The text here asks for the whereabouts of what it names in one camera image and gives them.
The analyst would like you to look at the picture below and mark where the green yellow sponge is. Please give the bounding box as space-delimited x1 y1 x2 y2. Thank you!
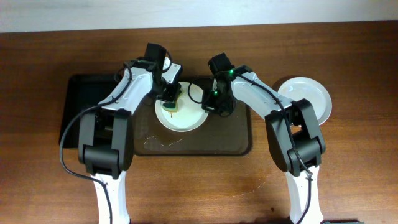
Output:
161 90 183 113

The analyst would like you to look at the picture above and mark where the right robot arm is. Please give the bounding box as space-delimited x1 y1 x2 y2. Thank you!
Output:
209 70 325 223

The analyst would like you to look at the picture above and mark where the black plastic tray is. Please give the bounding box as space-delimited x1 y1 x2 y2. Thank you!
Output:
58 74 118 142

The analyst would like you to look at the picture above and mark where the brown translucent tray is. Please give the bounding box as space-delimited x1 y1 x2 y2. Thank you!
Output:
132 77 252 156

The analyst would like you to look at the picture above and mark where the white plate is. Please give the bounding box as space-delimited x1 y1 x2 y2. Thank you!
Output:
155 82 208 132
277 77 332 125

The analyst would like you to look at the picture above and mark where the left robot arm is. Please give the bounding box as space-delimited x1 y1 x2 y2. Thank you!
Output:
78 57 182 224

